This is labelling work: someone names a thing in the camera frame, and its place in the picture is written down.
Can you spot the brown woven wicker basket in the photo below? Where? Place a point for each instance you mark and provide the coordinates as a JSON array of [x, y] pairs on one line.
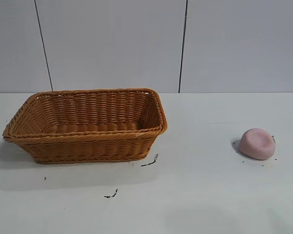
[[88, 146]]

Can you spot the pink peach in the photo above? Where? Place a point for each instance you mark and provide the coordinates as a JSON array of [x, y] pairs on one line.
[[256, 145]]

